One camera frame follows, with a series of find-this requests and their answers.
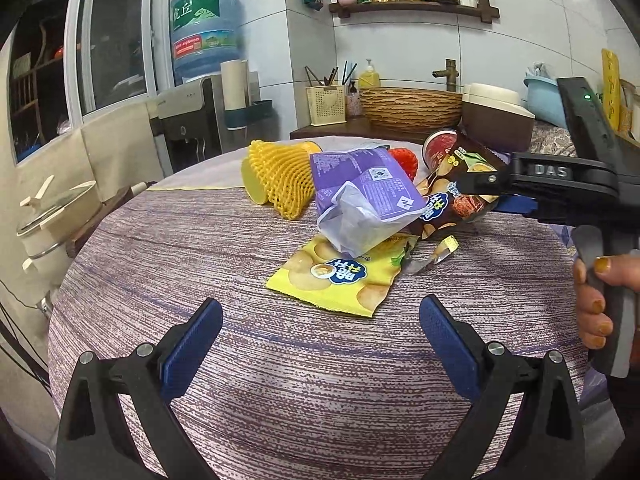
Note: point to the yellow foam fruit net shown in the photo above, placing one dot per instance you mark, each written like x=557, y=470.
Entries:
x=285, y=180

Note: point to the yellow plastic strip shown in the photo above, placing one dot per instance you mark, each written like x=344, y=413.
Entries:
x=610, y=90

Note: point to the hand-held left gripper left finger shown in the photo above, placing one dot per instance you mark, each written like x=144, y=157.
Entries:
x=192, y=347

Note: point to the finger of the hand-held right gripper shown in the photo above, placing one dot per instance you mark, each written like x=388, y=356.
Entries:
x=517, y=205
x=485, y=184

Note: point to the paisley patterned cloth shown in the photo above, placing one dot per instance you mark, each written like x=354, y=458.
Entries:
x=552, y=140

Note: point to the pot with glass lid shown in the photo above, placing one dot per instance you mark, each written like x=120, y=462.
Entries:
x=55, y=215

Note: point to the paper cup holder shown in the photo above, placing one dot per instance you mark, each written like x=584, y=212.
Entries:
x=235, y=92

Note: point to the sliding window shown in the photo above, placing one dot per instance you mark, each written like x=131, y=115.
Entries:
x=115, y=45

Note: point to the yellow chip bag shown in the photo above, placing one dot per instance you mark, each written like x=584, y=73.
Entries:
x=330, y=277

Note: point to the yellow soap bottle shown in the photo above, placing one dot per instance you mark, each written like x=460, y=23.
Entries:
x=369, y=77

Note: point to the woven basin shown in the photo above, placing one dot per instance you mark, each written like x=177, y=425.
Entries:
x=410, y=107

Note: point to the brown and cream box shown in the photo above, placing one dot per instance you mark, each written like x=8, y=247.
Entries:
x=492, y=117

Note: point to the beige cutlery basket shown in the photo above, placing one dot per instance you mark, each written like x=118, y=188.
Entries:
x=326, y=105

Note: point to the brown chip bag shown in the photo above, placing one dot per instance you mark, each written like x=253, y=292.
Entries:
x=460, y=210

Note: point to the wooden counter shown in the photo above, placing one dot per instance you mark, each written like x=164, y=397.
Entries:
x=350, y=130

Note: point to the bronze faucet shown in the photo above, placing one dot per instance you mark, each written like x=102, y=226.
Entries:
x=447, y=75

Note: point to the person's right hand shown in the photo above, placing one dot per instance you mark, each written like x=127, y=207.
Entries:
x=590, y=320

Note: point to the purple snack bag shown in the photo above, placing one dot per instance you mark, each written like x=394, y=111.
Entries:
x=355, y=185

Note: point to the small floral bottle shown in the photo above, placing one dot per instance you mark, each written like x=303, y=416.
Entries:
x=354, y=102

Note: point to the water dispenser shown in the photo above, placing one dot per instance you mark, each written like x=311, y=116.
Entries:
x=185, y=120

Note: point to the blue water jug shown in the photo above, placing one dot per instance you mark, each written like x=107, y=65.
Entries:
x=202, y=35

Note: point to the light blue basin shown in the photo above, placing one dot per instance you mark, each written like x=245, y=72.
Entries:
x=545, y=100

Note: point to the bundle of chopsticks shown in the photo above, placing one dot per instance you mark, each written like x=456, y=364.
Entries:
x=330, y=76

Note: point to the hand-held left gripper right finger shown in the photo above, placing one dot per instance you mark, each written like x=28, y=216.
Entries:
x=450, y=347

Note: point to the striped tablecloth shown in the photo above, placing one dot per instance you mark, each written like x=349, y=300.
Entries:
x=300, y=400

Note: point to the red foam net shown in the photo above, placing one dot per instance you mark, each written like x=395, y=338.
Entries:
x=404, y=162

